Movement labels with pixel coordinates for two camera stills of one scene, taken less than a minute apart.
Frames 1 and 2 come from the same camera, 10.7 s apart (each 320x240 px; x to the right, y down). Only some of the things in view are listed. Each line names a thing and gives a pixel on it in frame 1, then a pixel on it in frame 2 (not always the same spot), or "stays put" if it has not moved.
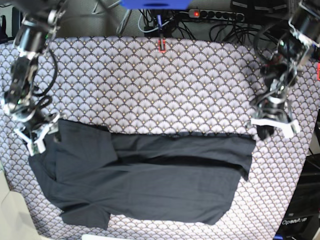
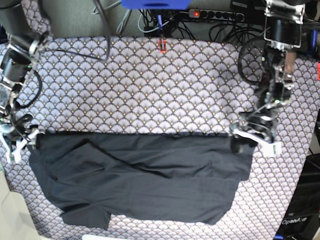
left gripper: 34,134 -> 12,146
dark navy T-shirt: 92,174 stays put
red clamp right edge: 318,69 stays put
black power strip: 235,16 stays put
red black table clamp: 161,46 stays put
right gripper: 277,113 -> 259,126
